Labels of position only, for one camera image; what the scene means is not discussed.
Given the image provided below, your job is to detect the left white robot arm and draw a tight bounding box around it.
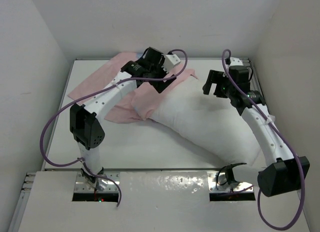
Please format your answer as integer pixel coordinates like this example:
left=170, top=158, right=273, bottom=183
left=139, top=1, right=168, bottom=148
left=69, top=47, right=181, bottom=185

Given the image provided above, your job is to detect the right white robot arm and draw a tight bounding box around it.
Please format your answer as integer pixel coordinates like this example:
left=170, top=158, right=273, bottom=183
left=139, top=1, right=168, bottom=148
left=202, top=65, right=310, bottom=197

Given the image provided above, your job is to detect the metal base plate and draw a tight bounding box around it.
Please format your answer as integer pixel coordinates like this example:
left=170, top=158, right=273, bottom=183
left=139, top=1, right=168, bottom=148
left=207, top=172, right=255, bottom=193
left=74, top=172, right=120, bottom=193

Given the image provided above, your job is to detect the purple cable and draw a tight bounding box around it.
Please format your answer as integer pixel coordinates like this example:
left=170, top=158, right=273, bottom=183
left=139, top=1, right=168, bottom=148
left=42, top=49, right=188, bottom=207
left=221, top=49, right=307, bottom=230

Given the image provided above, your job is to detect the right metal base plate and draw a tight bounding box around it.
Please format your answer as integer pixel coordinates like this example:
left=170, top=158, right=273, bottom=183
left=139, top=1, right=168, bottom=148
left=207, top=172, right=255, bottom=193

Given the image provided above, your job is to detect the white pillow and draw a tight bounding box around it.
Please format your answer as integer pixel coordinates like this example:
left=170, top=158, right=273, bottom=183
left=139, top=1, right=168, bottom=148
left=150, top=76, right=261, bottom=165

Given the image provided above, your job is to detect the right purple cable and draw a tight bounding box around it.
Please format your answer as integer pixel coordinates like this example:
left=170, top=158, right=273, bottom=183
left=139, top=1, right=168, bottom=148
left=221, top=49, right=307, bottom=230

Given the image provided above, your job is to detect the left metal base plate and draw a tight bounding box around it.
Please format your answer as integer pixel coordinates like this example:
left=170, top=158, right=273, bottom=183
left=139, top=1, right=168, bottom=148
left=74, top=172, right=120, bottom=193

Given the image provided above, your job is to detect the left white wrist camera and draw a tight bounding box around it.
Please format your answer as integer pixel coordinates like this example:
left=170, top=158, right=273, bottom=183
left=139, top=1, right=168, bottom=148
left=162, top=54, right=181, bottom=73

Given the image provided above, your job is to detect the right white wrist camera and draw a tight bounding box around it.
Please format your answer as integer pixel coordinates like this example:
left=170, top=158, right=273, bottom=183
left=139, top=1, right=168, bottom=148
left=225, top=57, right=244, bottom=67

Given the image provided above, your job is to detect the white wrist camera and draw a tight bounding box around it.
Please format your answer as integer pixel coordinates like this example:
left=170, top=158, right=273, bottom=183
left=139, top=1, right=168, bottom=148
left=162, top=54, right=181, bottom=73
left=225, top=57, right=244, bottom=67

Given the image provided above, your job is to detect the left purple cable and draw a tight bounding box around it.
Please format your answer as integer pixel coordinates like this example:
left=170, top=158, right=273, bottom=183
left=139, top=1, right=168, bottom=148
left=42, top=49, right=188, bottom=207

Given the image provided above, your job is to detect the white foam front board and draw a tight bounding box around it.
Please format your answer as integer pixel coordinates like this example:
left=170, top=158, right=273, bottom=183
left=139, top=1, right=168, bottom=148
left=19, top=171, right=299, bottom=231

